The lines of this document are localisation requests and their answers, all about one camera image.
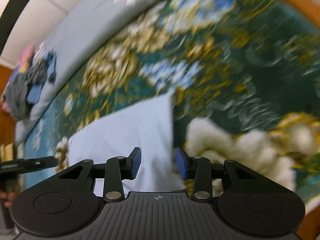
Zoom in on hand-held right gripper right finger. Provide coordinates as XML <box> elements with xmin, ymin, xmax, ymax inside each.
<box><xmin>175</xmin><ymin>147</ymin><xmax>258</xmax><ymax>201</ymax></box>

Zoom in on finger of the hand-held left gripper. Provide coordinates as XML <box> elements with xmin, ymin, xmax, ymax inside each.
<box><xmin>0</xmin><ymin>156</ymin><xmax>57</xmax><ymax>175</ymax></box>

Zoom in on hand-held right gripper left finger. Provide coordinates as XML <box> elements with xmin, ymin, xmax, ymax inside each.
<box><xmin>59</xmin><ymin>147</ymin><xmax>142</xmax><ymax>203</ymax></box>

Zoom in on white t-shirt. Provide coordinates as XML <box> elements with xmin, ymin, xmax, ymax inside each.
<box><xmin>67</xmin><ymin>92</ymin><xmax>187</xmax><ymax>198</ymax></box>

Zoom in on person's left hand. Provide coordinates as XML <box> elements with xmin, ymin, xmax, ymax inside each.
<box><xmin>0</xmin><ymin>190</ymin><xmax>16</xmax><ymax>206</ymax></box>

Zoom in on light blue garment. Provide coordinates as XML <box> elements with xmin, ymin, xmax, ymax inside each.
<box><xmin>26</xmin><ymin>84</ymin><xmax>43</xmax><ymax>105</ymax></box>

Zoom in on grey white garment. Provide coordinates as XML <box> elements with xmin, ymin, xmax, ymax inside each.
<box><xmin>42</xmin><ymin>51</ymin><xmax>58</xmax><ymax>84</ymax></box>

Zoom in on teal floral bed sheet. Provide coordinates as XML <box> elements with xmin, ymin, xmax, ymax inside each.
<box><xmin>22</xmin><ymin>0</ymin><xmax>320</xmax><ymax>213</ymax></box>

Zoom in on black white sliding wardrobe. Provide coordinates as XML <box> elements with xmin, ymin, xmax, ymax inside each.
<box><xmin>0</xmin><ymin>0</ymin><xmax>85</xmax><ymax>64</ymax></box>

